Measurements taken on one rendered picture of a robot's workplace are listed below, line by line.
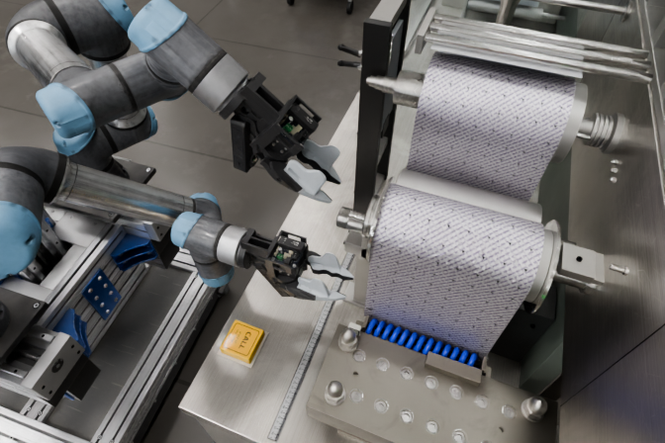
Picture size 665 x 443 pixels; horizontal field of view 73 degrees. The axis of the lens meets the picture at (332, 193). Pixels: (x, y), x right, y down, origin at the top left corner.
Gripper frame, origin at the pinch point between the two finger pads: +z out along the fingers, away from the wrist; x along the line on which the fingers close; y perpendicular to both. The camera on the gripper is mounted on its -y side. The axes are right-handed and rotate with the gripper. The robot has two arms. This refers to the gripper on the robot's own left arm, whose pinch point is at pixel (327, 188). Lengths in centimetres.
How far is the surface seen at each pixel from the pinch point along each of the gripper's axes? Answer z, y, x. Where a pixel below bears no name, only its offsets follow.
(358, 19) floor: 17, -157, 295
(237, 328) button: 12.4, -39.5, -12.6
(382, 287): 19.5, -4.4, -4.7
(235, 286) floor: 37, -140, 37
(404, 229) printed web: 11.1, 7.9, -2.7
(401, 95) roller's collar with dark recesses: 2.1, 6.2, 23.5
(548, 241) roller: 25.8, 21.7, 1.8
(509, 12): 16, 13, 72
